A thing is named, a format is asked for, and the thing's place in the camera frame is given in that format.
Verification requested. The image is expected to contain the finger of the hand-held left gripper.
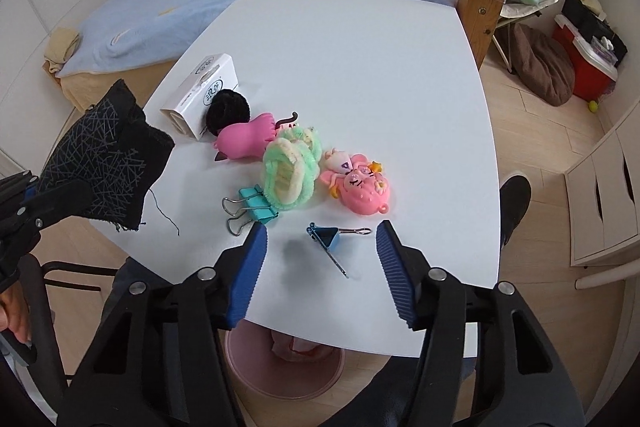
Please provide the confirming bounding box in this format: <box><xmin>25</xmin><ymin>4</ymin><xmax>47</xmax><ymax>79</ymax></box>
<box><xmin>0</xmin><ymin>174</ymin><xmax>40</xmax><ymax>202</ymax></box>
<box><xmin>10</xmin><ymin>181</ymin><xmax>95</xmax><ymax>230</ymax></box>

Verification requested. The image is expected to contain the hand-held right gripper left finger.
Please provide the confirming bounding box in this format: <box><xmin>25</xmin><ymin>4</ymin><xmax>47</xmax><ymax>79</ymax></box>
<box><xmin>57</xmin><ymin>223</ymin><xmax>268</xmax><ymax>427</ymax></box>

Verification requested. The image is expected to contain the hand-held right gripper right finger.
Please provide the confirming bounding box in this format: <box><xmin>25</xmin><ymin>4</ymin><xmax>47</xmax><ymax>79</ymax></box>
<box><xmin>376</xmin><ymin>220</ymin><xmax>586</xmax><ymax>427</ymax></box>

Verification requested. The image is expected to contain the black patterned cloth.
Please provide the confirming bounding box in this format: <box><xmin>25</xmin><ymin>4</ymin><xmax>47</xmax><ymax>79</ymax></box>
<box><xmin>37</xmin><ymin>79</ymin><xmax>174</xmax><ymax>234</ymax></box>

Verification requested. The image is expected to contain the teal binder clip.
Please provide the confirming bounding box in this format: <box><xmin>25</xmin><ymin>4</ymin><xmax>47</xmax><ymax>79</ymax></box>
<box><xmin>222</xmin><ymin>187</ymin><xmax>279</xmax><ymax>237</ymax></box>

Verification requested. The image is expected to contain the blue binder clip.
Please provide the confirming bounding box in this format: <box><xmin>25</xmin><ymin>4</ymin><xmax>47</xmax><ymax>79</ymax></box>
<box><xmin>306</xmin><ymin>222</ymin><xmax>373</xmax><ymax>279</ymax></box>

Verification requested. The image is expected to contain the pink trash bin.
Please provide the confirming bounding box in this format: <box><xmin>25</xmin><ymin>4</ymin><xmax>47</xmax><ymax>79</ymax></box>
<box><xmin>223</xmin><ymin>324</ymin><xmax>346</xmax><ymax>401</ymax></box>

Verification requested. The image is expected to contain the pink cartoon charm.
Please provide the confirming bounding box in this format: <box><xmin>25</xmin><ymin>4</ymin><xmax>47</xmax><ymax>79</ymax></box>
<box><xmin>320</xmin><ymin>148</ymin><xmax>392</xmax><ymax>217</ymax></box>

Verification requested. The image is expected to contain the green fluffy scrunchie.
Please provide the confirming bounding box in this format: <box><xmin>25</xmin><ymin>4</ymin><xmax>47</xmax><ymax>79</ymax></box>
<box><xmin>262</xmin><ymin>125</ymin><xmax>322</xmax><ymax>212</ymax></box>

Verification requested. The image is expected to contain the white cardboard box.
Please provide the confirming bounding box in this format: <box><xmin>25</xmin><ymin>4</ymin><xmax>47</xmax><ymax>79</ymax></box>
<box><xmin>160</xmin><ymin>53</ymin><xmax>240</xmax><ymax>142</ymax></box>

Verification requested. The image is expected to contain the person's left hand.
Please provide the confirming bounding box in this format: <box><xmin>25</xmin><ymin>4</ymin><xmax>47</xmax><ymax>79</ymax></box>
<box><xmin>0</xmin><ymin>278</ymin><xmax>33</xmax><ymax>349</ymax></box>

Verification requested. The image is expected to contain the pink crumpled bag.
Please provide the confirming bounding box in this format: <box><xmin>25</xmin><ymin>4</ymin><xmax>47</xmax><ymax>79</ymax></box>
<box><xmin>271</xmin><ymin>331</ymin><xmax>327</xmax><ymax>361</ymax></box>

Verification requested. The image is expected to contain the black chair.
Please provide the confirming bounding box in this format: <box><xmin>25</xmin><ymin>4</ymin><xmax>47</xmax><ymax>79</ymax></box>
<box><xmin>19</xmin><ymin>252</ymin><xmax>122</xmax><ymax>410</ymax></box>

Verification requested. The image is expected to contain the person's right leg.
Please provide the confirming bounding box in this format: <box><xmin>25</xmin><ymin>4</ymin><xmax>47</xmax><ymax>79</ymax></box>
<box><xmin>320</xmin><ymin>347</ymin><xmax>477</xmax><ymax>427</ymax></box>

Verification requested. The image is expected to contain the beige bed base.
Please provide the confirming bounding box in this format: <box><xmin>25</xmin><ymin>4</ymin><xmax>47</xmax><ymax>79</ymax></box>
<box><xmin>42</xmin><ymin>57</ymin><xmax>182</xmax><ymax>114</ymax></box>

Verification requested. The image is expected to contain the person's black shoe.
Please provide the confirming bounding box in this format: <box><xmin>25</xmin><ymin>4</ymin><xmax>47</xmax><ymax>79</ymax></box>
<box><xmin>499</xmin><ymin>175</ymin><xmax>532</xmax><ymax>251</ymax></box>

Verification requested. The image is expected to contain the pink paw-shaped toy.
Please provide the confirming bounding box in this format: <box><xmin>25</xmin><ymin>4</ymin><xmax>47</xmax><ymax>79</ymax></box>
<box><xmin>212</xmin><ymin>112</ymin><xmax>277</xmax><ymax>164</ymax></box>

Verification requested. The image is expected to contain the beige folded cloth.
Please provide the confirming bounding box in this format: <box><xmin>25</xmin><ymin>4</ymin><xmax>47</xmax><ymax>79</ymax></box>
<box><xmin>44</xmin><ymin>28</ymin><xmax>81</xmax><ymax>74</ymax></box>

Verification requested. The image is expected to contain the black hair scrunchie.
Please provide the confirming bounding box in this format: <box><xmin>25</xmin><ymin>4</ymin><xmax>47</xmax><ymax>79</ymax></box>
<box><xmin>205</xmin><ymin>89</ymin><xmax>251</xmax><ymax>138</ymax></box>

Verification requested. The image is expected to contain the white curved tube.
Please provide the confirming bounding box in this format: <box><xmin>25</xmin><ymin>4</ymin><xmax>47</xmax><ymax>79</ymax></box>
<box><xmin>575</xmin><ymin>263</ymin><xmax>635</xmax><ymax>291</ymax></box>

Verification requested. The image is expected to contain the white drawer cabinet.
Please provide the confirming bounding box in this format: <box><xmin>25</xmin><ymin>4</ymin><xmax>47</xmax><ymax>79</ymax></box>
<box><xmin>565</xmin><ymin>102</ymin><xmax>640</xmax><ymax>268</ymax></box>

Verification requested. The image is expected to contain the brown cushion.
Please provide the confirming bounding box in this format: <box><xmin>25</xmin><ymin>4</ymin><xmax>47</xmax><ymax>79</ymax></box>
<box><xmin>512</xmin><ymin>23</ymin><xmax>576</xmax><ymax>108</ymax></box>

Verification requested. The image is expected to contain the red cooler box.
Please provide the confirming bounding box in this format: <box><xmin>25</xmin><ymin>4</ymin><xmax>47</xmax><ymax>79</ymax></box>
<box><xmin>552</xmin><ymin>14</ymin><xmax>619</xmax><ymax>102</ymax></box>

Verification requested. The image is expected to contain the white folding chair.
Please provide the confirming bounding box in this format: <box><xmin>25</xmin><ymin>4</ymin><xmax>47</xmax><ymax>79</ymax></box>
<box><xmin>492</xmin><ymin>0</ymin><xmax>561</xmax><ymax>74</ymax></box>

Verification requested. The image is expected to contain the black bag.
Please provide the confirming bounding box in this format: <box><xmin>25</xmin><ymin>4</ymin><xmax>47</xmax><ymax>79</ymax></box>
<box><xmin>561</xmin><ymin>0</ymin><xmax>629</xmax><ymax>68</ymax></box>

